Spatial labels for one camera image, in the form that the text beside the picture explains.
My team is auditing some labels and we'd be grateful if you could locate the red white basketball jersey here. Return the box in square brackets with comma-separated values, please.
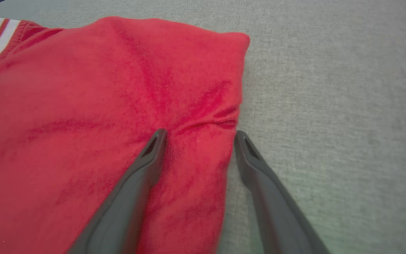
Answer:
[0, 16, 251, 254]

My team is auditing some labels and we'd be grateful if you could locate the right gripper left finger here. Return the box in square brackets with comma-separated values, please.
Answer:
[67, 128, 168, 254]

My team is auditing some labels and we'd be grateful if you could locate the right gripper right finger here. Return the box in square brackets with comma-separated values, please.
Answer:
[234, 130, 330, 254]

